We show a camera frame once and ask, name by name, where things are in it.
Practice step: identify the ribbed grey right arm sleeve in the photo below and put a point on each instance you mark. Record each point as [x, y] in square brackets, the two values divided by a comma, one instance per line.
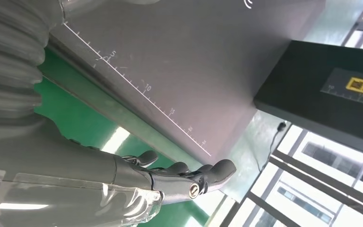
[9, 62]

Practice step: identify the black machine scanner head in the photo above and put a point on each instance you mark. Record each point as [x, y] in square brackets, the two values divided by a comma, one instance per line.
[300, 94]

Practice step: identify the window with dark frame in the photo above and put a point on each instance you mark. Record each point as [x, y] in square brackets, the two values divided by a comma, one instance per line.
[325, 181]

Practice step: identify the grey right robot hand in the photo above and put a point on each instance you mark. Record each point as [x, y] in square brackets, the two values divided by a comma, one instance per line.
[59, 156]

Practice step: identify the grey machine weighing platform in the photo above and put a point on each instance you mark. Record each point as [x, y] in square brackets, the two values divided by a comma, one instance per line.
[184, 62]

